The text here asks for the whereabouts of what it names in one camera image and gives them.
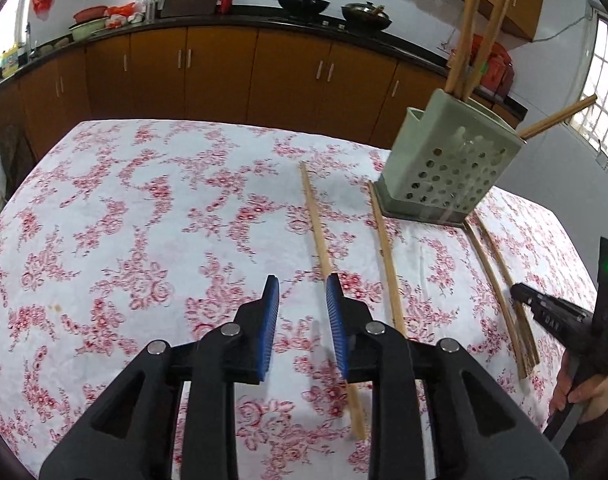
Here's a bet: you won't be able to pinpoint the yellow detergent bottle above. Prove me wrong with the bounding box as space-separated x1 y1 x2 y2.
1 45 22 78

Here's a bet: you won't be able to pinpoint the barred sliding window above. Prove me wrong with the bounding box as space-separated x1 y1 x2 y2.
566 2 608 181

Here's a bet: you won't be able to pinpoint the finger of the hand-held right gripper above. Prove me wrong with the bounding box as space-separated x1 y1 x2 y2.
510 282 592 322

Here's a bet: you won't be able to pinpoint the wooden base cabinets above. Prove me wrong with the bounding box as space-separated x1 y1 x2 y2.
0 25 522 161

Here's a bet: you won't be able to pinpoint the wall cable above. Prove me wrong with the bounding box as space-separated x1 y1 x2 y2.
534 10 592 43

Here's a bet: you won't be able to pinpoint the dark cloth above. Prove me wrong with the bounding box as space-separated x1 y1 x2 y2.
0 122 37 191

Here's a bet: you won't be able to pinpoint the red floral tablecloth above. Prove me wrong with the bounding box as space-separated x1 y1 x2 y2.
0 119 605 480

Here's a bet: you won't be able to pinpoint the cluster of condiment bottles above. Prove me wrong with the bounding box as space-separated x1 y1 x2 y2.
446 42 516 103

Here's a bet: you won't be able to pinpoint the black kitchen countertop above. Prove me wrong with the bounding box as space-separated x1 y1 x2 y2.
0 4 529 121

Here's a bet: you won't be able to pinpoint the person's right hand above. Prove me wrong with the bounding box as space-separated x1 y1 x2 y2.
550 351 608 424

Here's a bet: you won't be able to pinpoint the green basin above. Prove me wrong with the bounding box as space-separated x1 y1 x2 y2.
70 17 109 41

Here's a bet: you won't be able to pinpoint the red and white plastic bags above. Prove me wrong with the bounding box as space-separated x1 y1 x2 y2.
106 2 144 28

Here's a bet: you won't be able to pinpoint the red bag over condiments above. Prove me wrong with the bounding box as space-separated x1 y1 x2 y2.
471 35 511 63

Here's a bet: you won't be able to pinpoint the green perforated chopstick holder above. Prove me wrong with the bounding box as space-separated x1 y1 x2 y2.
375 89 526 225

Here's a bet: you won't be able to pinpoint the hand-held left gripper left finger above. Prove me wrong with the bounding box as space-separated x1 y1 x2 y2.
38 274 282 480

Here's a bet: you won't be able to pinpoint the gas stove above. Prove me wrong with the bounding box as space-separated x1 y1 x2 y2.
284 10 385 34

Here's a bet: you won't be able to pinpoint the black pan with lid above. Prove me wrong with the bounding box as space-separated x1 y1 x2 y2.
340 1 392 32

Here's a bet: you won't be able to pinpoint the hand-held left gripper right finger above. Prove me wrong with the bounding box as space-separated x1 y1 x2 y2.
325 272 570 480

